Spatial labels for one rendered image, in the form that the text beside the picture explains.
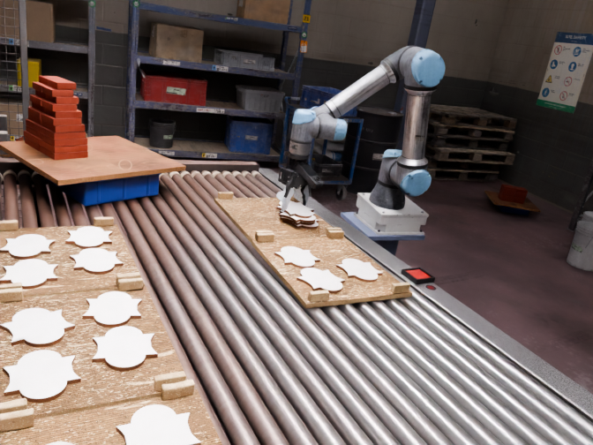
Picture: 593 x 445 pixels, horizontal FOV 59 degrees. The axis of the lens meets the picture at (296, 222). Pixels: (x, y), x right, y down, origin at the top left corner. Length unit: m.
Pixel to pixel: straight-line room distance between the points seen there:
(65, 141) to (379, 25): 5.69
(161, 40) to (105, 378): 5.00
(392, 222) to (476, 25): 6.15
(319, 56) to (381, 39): 0.88
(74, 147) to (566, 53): 6.30
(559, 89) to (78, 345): 6.78
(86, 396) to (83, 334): 0.20
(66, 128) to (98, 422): 1.28
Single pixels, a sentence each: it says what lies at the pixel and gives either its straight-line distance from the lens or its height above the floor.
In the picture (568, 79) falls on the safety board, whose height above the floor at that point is 1.48.
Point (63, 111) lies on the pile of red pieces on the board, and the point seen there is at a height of 1.21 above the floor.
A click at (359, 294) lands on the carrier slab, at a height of 0.94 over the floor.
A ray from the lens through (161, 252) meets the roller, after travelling 1.63.
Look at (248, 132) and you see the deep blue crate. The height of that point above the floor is 0.38.
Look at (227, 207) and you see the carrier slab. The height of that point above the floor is 0.94.
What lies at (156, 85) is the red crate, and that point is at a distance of 5.85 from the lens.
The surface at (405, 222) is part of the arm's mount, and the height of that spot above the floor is 0.93.
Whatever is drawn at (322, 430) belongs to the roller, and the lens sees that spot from 1.05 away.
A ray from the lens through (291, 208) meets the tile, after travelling 1.90.
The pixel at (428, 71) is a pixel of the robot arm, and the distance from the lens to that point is 1.92.
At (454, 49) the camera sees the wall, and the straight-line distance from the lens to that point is 7.95.
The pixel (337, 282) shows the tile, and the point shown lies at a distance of 1.51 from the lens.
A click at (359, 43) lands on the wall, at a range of 7.19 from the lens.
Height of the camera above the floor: 1.61
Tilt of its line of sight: 20 degrees down
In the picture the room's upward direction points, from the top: 9 degrees clockwise
